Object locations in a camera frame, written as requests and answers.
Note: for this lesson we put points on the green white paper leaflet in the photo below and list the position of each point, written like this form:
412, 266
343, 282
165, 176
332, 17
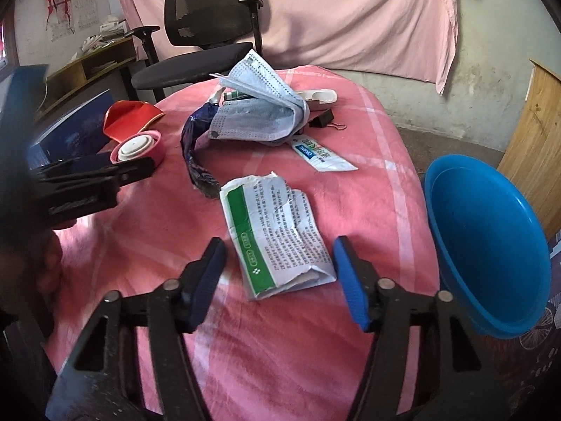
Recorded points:
275, 235

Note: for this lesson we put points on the black binder clip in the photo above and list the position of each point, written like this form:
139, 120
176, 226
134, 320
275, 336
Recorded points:
326, 119

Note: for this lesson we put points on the white plastic case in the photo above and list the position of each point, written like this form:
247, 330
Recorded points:
319, 99

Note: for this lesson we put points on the person's left hand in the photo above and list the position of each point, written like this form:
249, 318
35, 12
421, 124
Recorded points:
30, 268

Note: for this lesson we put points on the pink checked table cloth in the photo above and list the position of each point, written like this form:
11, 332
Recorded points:
260, 354

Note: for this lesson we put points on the wooden board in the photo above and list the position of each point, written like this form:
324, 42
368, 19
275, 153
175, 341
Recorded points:
532, 159

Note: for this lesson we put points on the dark blue foil wrapper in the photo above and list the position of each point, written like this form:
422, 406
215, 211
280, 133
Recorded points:
195, 126

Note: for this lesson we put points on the blue cardboard box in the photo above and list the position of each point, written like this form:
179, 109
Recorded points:
78, 133

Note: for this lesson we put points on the black office chair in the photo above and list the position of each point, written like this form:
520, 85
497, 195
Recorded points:
221, 32

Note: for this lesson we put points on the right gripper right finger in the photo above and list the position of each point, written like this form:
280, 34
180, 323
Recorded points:
359, 281

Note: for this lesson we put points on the pink round tape dispenser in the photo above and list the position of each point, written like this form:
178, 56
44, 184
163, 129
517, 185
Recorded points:
145, 144

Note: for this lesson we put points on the pink hanging sheet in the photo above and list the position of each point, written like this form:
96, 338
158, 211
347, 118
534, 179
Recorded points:
412, 39

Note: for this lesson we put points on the stack of papers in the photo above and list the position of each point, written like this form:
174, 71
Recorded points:
110, 31

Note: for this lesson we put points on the blue plastic basin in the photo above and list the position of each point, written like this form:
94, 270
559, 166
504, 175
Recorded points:
492, 252

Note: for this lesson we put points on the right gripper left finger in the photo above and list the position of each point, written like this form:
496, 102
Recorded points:
199, 282

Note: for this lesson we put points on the blue white sachet wrapper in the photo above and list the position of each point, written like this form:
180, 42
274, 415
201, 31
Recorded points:
319, 157

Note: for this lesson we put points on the wooden shelf desk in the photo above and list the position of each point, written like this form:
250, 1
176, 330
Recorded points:
82, 73

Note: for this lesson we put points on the red plastic lid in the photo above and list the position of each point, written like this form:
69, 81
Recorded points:
127, 118

